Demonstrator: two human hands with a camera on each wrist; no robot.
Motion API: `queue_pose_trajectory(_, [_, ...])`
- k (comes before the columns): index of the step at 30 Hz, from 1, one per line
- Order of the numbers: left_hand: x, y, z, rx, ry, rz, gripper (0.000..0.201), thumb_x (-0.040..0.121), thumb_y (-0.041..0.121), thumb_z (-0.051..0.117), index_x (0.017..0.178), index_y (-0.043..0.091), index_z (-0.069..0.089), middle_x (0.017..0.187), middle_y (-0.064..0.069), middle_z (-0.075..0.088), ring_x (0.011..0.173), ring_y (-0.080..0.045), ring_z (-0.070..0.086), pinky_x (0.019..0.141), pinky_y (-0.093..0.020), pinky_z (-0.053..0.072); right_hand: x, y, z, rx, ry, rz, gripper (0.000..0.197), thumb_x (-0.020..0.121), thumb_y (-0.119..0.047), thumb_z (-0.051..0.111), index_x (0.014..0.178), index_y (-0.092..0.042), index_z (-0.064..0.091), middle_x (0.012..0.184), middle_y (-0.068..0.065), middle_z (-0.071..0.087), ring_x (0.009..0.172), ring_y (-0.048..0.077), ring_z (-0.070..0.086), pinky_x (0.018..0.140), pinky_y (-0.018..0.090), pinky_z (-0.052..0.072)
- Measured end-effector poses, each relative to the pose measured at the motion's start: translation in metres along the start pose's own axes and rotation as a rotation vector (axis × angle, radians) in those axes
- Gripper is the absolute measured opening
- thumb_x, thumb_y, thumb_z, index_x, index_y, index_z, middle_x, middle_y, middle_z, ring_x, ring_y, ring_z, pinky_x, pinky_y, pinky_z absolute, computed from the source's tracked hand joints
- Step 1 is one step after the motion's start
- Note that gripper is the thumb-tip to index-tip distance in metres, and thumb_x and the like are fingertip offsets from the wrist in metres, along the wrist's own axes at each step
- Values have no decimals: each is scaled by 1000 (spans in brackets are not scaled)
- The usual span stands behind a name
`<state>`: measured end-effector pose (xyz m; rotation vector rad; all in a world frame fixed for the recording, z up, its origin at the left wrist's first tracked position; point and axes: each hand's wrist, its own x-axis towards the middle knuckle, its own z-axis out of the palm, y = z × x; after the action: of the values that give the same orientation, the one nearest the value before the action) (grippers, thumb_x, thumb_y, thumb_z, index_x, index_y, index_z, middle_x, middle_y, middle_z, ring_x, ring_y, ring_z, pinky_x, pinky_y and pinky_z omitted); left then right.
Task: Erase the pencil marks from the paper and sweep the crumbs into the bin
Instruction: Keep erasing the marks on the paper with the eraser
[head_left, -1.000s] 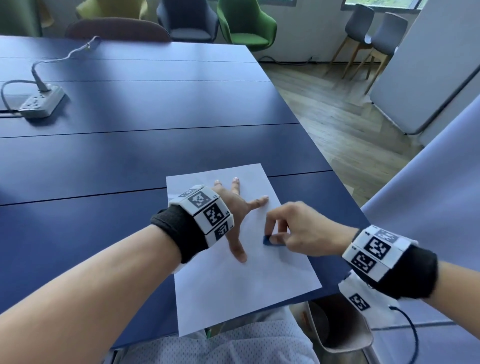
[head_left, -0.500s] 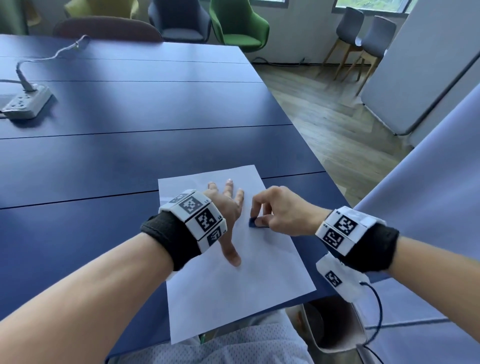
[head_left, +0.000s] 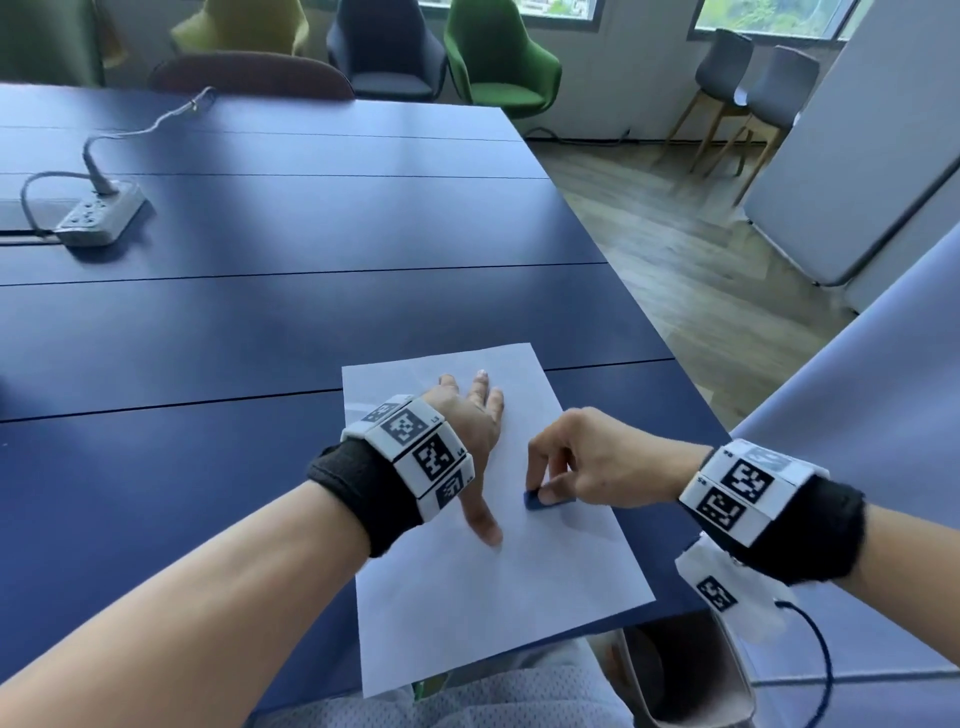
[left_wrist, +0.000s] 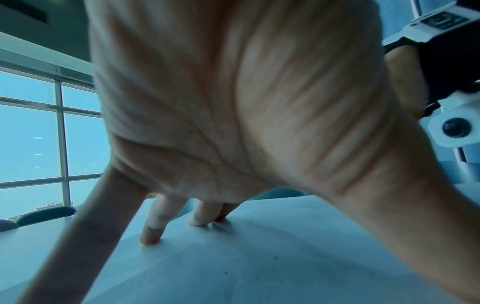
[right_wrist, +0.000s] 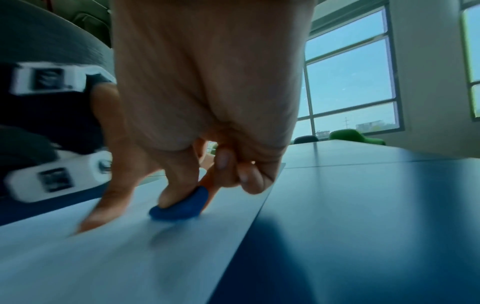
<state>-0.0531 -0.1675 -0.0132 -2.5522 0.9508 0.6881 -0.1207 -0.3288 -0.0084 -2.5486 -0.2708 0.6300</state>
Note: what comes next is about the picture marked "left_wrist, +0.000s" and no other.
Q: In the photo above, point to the person's right hand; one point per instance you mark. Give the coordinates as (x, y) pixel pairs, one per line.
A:
(407, 80)

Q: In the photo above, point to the person's left hand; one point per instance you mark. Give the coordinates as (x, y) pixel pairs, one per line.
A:
(232, 104)

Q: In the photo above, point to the white wrist device plate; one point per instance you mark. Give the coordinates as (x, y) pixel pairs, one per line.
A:
(438, 22)

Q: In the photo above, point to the blue chair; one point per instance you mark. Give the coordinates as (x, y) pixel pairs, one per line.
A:
(281, 193)

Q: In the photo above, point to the teal chair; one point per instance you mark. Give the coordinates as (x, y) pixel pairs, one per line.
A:
(45, 214)

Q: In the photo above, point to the dark ceiling vent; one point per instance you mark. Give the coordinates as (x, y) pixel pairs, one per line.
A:
(26, 10)

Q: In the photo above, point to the purple chair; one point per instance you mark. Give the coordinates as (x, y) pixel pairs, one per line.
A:
(6, 225)

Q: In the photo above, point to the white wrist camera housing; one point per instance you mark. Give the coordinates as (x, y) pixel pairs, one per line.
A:
(453, 127)

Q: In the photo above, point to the large window frame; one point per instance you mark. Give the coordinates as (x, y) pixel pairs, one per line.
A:
(59, 133)

